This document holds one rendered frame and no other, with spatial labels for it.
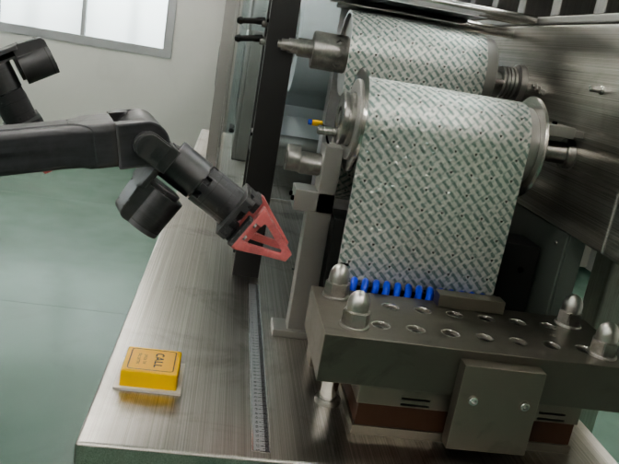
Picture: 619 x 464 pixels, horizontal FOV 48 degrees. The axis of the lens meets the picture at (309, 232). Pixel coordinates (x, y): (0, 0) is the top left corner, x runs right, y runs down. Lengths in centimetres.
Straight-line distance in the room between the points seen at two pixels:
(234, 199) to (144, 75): 565
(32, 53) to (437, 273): 79
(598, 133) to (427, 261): 29
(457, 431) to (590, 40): 60
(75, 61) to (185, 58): 97
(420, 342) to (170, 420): 30
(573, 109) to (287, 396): 60
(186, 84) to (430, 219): 562
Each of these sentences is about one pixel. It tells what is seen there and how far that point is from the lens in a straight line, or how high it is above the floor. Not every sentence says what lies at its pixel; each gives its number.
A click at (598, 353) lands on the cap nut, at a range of 95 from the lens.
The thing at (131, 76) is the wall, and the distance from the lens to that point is 657.
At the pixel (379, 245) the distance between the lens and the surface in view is 98.
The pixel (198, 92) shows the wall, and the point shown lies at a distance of 652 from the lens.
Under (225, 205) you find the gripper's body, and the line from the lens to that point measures 92.
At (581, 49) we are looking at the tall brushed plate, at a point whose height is 140.
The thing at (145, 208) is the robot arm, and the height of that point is 110.
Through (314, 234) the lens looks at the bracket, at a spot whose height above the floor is 107.
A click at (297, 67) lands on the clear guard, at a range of 197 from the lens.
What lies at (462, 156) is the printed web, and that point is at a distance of 98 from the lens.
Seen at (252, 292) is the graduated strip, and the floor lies 90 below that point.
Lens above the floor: 134
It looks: 15 degrees down
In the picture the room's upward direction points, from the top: 10 degrees clockwise
